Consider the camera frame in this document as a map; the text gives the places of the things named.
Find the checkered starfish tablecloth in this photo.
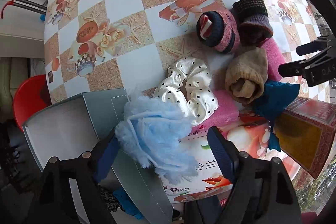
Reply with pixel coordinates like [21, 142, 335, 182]
[44, 0, 320, 103]

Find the pink navy sock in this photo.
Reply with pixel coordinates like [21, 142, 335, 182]
[197, 8, 240, 54]

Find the white cabinet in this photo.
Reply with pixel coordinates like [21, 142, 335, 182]
[1, 0, 45, 58]

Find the red handled mop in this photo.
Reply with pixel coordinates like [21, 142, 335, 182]
[1, 0, 47, 19]

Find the floral tissue pack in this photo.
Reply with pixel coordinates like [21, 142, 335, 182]
[160, 113, 301, 204]

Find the grey cardboard box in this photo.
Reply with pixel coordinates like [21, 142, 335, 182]
[23, 88, 173, 223]

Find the blue cloth in box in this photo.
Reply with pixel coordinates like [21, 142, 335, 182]
[113, 188, 145, 220]

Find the red patterned cardboard box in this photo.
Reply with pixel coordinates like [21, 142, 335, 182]
[274, 97, 335, 179]

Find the purple black knitted hat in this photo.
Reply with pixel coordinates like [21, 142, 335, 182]
[232, 0, 273, 46]

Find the teal blue scrunchie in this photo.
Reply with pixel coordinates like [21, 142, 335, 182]
[252, 81, 300, 152]

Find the light blue fluffy duster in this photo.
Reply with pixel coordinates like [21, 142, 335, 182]
[115, 93, 198, 185]

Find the red plastic stool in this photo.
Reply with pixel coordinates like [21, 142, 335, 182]
[13, 75, 52, 132]

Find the beige rolled sock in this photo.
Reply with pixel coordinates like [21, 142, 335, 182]
[225, 46, 268, 105]

